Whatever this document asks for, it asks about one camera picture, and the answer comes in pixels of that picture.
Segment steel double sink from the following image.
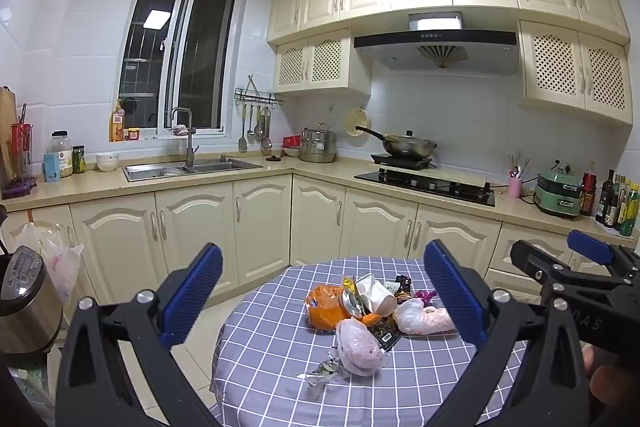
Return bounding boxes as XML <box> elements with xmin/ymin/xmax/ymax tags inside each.
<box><xmin>122</xmin><ymin>158</ymin><xmax>264</xmax><ymax>182</ymax></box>

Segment pink utensil holder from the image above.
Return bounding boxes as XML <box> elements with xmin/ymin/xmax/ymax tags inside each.
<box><xmin>507</xmin><ymin>154</ymin><xmax>534</xmax><ymax>200</ymax></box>

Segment cream lower kitchen cabinets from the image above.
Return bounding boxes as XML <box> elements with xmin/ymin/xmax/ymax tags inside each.
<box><xmin>0</xmin><ymin>155</ymin><xmax>640</xmax><ymax>325</ymax></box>

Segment orange snack bag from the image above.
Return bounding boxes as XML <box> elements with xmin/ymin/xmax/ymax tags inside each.
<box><xmin>305</xmin><ymin>284</ymin><xmax>351</xmax><ymax>333</ymax></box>

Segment person's right hand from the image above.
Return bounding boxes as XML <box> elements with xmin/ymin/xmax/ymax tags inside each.
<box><xmin>582</xmin><ymin>344</ymin><xmax>640</xmax><ymax>408</ymax></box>

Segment steel stock pot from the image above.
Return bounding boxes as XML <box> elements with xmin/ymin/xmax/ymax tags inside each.
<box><xmin>299</xmin><ymin>123</ymin><xmax>337</xmax><ymax>164</ymax></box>

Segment large cream lattice cabinet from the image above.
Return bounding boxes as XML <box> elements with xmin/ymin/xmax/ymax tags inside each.
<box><xmin>517</xmin><ymin>19</ymin><xmax>635</xmax><ymax>128</ymax></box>

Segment steel wok with black handle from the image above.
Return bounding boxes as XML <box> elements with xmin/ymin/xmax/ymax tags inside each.
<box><xmin>355</xmin><ymin>125</ymin><xmax>438</xmax><ymax>160</ymax></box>

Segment hanging steel skimmer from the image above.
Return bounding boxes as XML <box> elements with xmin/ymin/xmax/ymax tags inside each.
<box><xmin>259</xmin><ymin>107</ymin><xmax>274</xmax><ymax>154</ymax></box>

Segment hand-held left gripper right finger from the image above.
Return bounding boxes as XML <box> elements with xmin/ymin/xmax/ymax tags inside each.
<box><xmin>424</xmin><ymin>239</ymin><xmax>591</xmax><ymax>427</ymax></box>

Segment range hood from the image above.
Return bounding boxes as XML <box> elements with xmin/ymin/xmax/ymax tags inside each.
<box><xmin>352</xmin><ymin>12</ymin><xmax>521</xmax><ymax>76</ymax></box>

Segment purple rack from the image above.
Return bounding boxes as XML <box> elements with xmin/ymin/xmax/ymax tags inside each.
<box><xmin>1</xmin><ymin>177</ymin><xmax>39</xmax><ymax>200</ymax></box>

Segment kitchen window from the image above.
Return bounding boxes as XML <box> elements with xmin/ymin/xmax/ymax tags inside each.
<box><xmin>117</xmin><ymin>0</ymin><xmax>241</xmax><ymax>141</ymax></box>

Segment black portable burner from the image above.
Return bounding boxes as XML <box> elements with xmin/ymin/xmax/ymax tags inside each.
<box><xmin>370</xmin><ymin>153</ymin><xmax>434</xmax><ymax>170</ymax></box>

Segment green electric cooker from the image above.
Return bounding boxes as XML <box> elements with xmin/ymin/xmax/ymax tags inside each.
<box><xmin>532</xmin><ymin>164</ymin><xmax>584</xmax><ymax>221</ymax></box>

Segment row of condiment bottles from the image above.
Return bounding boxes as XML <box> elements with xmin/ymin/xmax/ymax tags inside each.
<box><xmin>580</xmin><ymin>161</ymin><xmax>640</xmax><ymax>238</ymax></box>

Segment hanging white plastic bag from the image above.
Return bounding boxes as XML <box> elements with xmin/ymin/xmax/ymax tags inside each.
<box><xmin>10</xmin><ymin>222</ymin><xmax>85</xmax><ymax>308</ymax></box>

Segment small cream lattice cabinet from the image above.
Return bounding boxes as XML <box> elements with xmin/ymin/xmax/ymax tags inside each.
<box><xmin>273</xmin><ymin>28</ymin><xmax>372</xmax><ymax>96</ymax></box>

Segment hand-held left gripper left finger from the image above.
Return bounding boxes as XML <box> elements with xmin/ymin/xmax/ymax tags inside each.
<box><xmin>55</xmin><ymin>243</ymin><xmax>224</xmax><ymax>427</ymax></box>

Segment white paper cup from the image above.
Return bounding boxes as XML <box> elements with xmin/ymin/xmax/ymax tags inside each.
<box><xmin>366</xmin><ymin>279</ymin><xmax>398</xmax><ymax>315</ymax></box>
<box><xmin>355</xmin><ymin>273</ymin><xmax>377</xmax><ymax>303</ymax></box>

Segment large clear plastic jar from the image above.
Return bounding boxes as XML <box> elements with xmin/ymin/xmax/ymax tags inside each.
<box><xmin>50</xmin><ymin>131</ymin><xmax>74</xmax><ymax>178</ymax></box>

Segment white plastic bag pink contents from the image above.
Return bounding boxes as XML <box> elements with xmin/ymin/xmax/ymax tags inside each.
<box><xmin>335</xmin><ymin>318</ymin><xmax>386</xmax><ymax>378</ymax></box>
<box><xmin>393</xmin><ymin>298</ymin><xmax>458</xmax><ymax>336</ymax></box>

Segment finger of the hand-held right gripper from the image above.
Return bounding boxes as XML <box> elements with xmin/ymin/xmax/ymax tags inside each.
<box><xmin>567</xmin><ymin>230</ymin><xmax>640</xmax><ymax>280</ymax></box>
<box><xmin>510</xmin><ymin>240</ymin><xmax>621</xmax><ymax>285</ymax></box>

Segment wooden cutting board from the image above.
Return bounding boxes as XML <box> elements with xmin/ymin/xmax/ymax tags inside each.
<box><xmin>0</xmin><ymin>87</ymin><xmax>18</xmax><ymax>188</ymax></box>

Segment steel rice cooker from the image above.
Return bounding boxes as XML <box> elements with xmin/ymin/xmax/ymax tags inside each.
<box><xmin>0</xmin><ymin>246</ymin><xmax>64</xmax><ymax>356</ymax></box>

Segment crumpled silver foil wrapper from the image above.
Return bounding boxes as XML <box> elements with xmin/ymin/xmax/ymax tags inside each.
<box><xmin>297</xmin><ymin>349</ymin><xmax>351</xmax><ymax>389</ymax></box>

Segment black gas stove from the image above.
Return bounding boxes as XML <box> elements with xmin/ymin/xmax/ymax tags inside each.
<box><xmin>354</xmin><ymin>167</ymin><xmax>496</xmax><ymax>208</ymax></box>

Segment orange dish soap bottle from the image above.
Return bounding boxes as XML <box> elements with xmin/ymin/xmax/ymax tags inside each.
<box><xmin>110</xmin><ymin>99</ymin><xmax>126</xmax><ymax>142</ymax></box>

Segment round cream wall trivet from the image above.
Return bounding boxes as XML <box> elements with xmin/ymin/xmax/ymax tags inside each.
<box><xmin>348</xmin><ymin>107</ymin><xmax>372</xmax><ymax>138</ymax></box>

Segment blue checked tablecloth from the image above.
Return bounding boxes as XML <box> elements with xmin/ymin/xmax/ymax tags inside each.
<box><xmin>210</xmin><ymin>257</ymin><xmax>531</xmax><ymax>427</ymax></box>

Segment black printed wrapper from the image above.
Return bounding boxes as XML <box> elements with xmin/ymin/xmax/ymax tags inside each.
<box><xmin>370</xmin><ymin>322</ymin><xmax>403</xmax><ymax>351</ymax></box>

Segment wall utensil rack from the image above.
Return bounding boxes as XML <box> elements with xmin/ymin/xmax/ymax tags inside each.
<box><xmin>234</xmin><ymin>76</ymin><xmax>285</xmax><ymax>108</ymax></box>

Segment clear holder with red utensils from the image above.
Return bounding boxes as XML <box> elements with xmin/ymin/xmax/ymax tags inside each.
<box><xmin>11</xmin><ymin>104</ymin><xmax>34</xmax><ymax>182</ymax></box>

